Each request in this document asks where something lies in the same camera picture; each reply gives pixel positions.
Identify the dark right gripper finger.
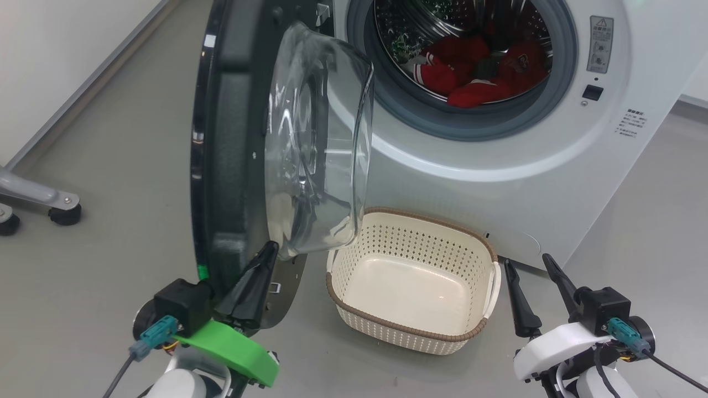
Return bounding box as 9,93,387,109
503,259,543,338
542,253,581,322

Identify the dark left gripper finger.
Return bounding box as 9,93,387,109
215,240,280,333

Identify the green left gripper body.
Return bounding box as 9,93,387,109
171,320,280,387

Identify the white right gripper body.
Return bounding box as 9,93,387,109
513,322,612,382

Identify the washing machine door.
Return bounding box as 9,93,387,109
190,0,375,332

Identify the red white-trimmed garment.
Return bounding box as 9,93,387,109
407,36,548,108

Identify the cream perforated laundry basket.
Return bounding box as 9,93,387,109
325,207,502,355

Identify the white front-load washing machine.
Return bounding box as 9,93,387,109
310,0,708,271

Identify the round white filter cover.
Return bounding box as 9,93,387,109
501,229,542,260

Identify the grey ribbed drum paddle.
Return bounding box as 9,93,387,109
473,55,501,81

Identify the grey warning sticker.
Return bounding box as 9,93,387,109
586,15,615,74

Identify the white partition panel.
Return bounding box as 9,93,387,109
0,0,169,166

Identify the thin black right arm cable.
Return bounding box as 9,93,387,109
594,344,623,398

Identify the teal right cable connector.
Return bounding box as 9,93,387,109
607,318,650,357

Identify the teal cable connector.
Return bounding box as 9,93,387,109
607,318,650,357
130,316,179,361

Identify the teal left cable connector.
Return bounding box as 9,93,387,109
130,316,179,361

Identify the black left camera cable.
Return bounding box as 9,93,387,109
102,354,136,398

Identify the black camera cable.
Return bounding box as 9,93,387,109
102,354,136,398
642,348,708,394

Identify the black right camera cable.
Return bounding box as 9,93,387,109
642,348,708,394

